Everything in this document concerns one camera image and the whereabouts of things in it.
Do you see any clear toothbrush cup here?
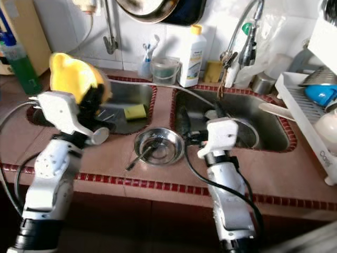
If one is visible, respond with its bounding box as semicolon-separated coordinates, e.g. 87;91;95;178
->
138;55;153;80

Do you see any yellow green sponge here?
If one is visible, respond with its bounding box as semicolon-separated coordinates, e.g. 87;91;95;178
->
124;104;148;120

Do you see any hanging black tray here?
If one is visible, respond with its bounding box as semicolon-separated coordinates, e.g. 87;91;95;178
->
163;0;209;26

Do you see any beige plastic ladle handle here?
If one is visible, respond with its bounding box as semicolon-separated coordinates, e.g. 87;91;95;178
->
258;103;295;122

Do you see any yellow plastic cup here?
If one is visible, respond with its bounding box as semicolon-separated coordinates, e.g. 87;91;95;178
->
49;52;108;103

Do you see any blue bowl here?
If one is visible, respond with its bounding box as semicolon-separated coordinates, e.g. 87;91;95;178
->
303;84;337;108

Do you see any white drain hose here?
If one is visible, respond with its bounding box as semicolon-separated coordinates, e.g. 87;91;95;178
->
108;78;216;111

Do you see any steel bowl in rack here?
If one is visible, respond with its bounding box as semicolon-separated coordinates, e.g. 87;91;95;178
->
298;66;337;87

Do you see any white dish rack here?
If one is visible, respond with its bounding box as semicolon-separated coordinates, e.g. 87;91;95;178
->
274;0;337;186

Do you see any clear plastic pail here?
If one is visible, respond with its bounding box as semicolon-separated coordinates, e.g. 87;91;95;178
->
150;56;181;85

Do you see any chrome pull-out faucet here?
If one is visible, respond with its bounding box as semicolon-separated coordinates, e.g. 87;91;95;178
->
221;0;265;87

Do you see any beige water purifier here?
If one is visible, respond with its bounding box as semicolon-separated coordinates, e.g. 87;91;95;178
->
0;0;52;76

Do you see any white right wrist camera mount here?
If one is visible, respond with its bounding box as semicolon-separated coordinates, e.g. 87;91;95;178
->
197;118;239;159

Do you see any steel sink with strainer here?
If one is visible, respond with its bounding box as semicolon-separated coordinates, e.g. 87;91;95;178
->
171;84;298;153

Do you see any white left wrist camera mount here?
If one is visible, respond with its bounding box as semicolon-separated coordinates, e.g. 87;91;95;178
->
38;91;101;143

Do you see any round steel strainer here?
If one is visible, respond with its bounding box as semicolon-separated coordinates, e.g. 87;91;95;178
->
234;119;261;149

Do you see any brown yellow scouring sponge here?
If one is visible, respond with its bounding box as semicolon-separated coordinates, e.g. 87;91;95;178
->
205;61;223;83

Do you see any steel sink with sponge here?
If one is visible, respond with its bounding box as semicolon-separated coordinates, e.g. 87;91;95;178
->
26;79;156;135

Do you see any white detergent bottle yellow cap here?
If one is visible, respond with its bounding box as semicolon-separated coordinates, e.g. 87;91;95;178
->
179;24;207;89

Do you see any hanging steel pan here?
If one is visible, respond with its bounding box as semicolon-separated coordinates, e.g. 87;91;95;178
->
116;0;182;23

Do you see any steel cup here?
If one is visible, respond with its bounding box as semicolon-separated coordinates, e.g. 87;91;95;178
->
250;73;280;95

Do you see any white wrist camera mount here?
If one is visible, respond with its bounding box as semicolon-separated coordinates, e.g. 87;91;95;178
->
38;91;101;143
197;118;239;159

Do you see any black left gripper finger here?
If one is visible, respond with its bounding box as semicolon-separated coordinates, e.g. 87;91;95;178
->
94;76;112;106

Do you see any green dish soap bottle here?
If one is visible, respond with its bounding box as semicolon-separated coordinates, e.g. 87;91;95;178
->
3;32;43;95

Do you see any blue white toothbrush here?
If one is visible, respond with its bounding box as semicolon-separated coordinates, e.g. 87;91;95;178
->
143;34;161;63

